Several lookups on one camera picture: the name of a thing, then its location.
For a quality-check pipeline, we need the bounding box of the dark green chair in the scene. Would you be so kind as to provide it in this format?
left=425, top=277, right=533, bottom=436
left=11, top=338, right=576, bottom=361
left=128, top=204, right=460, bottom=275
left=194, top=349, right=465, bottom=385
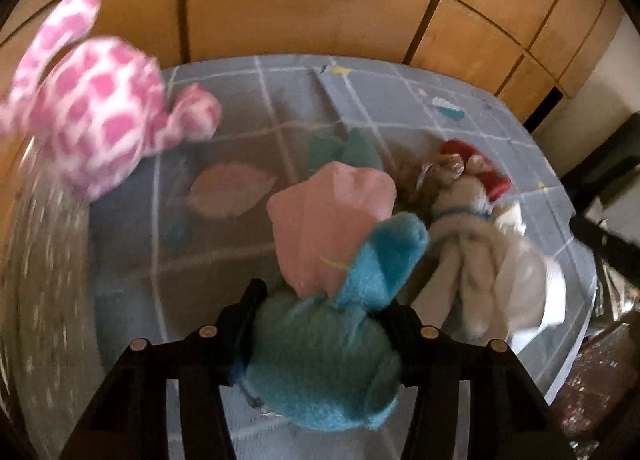
left=562, top=113, right=640, bottom=211

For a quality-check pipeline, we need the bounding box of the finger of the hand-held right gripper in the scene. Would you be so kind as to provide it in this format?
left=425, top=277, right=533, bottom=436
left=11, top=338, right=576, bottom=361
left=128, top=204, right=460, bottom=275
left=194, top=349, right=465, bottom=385
left=569, top=215, right=640, bottom=286

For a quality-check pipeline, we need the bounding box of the white doll with dark hair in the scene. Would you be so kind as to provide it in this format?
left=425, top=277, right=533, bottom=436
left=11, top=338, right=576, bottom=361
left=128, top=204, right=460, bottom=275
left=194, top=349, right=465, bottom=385
left=397, top=150, right=566, bottom=343

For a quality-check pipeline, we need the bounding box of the pink spotted plush toy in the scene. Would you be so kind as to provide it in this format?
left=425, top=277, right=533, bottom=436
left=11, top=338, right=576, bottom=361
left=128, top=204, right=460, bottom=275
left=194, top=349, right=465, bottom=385
left=0, top=0, right=222, bottom=201

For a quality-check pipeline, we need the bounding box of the bed with grey patterned sheet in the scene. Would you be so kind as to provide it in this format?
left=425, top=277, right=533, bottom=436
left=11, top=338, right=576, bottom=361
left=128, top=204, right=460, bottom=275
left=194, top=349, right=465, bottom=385
left=87, top=55, right=601, bottom=460

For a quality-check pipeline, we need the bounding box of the crinkled plastic bag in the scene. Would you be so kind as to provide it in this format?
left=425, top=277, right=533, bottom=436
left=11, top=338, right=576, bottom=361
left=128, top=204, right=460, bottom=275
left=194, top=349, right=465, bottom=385
left=595, top=260, right=640, bottom=321

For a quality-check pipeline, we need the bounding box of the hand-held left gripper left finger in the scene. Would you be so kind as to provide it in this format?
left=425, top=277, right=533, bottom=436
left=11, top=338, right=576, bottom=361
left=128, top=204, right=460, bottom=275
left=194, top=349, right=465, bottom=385
left=60, top=279, right=269, bottom=460

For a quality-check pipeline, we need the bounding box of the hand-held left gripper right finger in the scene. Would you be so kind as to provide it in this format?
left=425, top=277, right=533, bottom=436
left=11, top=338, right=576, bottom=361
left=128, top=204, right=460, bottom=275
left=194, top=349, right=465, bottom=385
left=382, top=302, right=576, bottom=460

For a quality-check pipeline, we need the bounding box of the teal and pink plush toy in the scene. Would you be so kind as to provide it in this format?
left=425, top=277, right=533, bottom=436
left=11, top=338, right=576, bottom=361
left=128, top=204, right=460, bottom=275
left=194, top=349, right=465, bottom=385
left=232, top=130, right=431, bottom=433

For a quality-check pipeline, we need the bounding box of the clear plastic container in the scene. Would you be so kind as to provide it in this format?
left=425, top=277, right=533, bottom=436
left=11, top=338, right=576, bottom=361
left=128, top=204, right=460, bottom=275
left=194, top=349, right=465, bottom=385
left=0, top=140, right=106, bottom=441

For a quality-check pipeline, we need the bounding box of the wooden wardrobe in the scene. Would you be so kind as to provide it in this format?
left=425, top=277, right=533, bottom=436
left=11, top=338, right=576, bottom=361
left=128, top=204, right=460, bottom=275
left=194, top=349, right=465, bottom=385
left=0, top=0, right=626, bottom=136

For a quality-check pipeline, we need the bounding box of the red snowman sock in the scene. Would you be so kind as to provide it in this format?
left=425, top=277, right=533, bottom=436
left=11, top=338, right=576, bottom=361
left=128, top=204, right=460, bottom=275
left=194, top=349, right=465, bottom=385
left=442, top=139, right=513, bottom=201

